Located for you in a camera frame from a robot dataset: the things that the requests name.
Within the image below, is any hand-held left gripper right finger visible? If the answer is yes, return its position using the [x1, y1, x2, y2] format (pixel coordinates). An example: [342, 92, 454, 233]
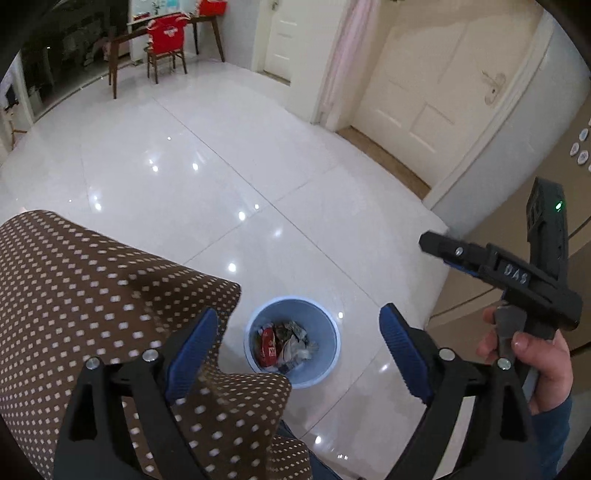
[379, 303, 539, 480]

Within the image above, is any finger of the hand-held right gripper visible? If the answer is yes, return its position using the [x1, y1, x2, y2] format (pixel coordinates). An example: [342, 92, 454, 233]
[419, 232, 489, 278]

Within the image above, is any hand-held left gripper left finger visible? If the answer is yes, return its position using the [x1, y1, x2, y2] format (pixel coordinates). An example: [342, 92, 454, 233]
[53, 308, 220, 480]

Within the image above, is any red snack packet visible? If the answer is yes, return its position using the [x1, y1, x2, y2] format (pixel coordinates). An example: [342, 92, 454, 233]
[261, 327, 280, 367]

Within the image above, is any blue trash bin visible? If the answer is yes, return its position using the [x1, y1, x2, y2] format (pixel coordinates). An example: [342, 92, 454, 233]
[245, 298, 341, 389]

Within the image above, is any white paper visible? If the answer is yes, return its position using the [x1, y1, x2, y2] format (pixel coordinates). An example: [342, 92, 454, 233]
[277, 320, 320, 371]

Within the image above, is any brown dotted tablecloth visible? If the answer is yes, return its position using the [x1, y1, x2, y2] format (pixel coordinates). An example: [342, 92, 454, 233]
[0, 210, 315, 480]

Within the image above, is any person's right forearm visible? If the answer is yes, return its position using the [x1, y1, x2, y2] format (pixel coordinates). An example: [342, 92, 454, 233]
[531, 397, 575, 480]

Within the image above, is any person's right hand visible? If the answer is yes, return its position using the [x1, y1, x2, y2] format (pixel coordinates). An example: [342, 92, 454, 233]
[477, 307, 575, 414]

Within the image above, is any brown cabinet door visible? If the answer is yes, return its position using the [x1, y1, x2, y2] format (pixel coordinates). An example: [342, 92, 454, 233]
[425, 111, 591, 361]

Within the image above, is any person's leg in jeans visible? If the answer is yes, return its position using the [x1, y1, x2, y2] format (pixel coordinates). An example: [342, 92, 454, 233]
[277, 418, 338, 480]

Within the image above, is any group of round white stickers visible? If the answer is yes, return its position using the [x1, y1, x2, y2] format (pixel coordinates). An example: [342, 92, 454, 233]
[570, 117, 591, 172]

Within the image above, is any wide cream door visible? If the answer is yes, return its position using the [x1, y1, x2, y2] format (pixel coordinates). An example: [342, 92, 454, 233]
[353, 21, 546, 188]

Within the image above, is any pink lace curtain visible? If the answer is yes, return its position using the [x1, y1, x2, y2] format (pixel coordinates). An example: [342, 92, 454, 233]
[321, 0, 384, 130]

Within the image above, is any narrow white door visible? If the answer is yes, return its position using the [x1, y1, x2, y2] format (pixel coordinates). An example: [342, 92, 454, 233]
[263, 0, 345, 86]

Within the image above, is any wooden chair with red cover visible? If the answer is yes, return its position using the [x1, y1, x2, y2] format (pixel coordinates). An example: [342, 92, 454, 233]
[145, 14, 190, 85]

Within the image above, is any wooden dining table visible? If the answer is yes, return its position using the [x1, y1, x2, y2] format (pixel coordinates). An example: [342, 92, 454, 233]
[107, 14, 227, 100]

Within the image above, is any gold door handle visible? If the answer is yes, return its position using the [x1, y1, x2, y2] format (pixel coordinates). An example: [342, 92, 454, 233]
[480, 70, 504, 106]

